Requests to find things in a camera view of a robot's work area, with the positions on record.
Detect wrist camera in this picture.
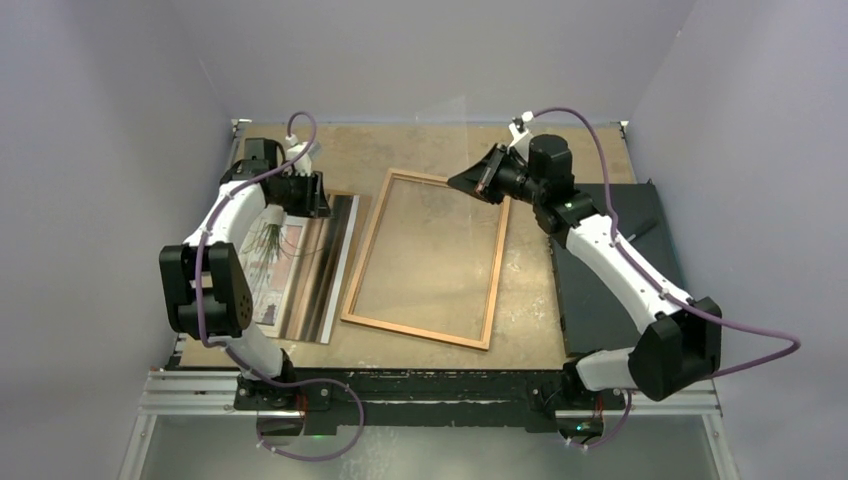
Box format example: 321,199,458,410
284,134,320,177
508,111,534,144

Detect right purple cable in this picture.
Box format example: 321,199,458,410
523,107,803,452

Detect purple cable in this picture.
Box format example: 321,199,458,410
523,107,803,452
193,111,367,464

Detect wooden picture frame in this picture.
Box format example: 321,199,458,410
340,168,511,351

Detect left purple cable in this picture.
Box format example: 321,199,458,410
193,111,367,464

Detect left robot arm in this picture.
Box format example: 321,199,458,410
158,134,331,409

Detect brown backing board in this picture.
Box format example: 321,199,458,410
323,190,373,235

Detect clear acrylic sheet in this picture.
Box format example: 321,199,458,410
349,94,505,350

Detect small hammer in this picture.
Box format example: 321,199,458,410
629,221,657,240

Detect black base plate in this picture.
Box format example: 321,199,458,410
233,367,627,439

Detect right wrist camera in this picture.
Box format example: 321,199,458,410
508,111,534,144

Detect black mat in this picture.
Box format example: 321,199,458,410
548,183,685,356

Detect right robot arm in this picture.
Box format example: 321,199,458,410
447,134,721,407

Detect aluminium rail frame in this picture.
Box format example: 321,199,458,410
124,124,739,479

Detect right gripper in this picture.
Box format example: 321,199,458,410
449,144,546,206

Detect plant photo print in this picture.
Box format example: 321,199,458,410
235,192,362,346

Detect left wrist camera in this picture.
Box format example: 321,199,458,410
284,134,320,177

